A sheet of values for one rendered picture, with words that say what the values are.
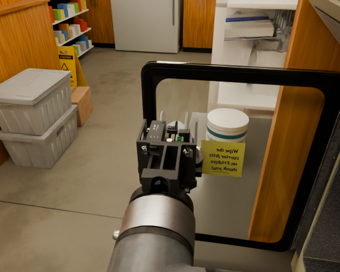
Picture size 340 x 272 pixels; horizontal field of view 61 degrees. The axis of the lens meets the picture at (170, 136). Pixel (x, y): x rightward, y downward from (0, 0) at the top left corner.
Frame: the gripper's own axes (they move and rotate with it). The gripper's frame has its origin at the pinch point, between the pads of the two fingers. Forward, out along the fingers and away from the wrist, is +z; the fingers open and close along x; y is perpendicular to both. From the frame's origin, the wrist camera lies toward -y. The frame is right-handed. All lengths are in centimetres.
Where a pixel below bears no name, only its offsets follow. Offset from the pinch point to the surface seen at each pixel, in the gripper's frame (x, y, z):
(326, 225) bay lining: -27.8, -16.7, -3.4
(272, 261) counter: -22.1, -34.1, -0.1
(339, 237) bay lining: -30.8, -19.5, -3.7
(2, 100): 135, -68, 131
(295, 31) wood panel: -17.7, 14.7, 7.0
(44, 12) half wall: 152, -33, 248
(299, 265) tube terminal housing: -25.9, -28.9, -3.9
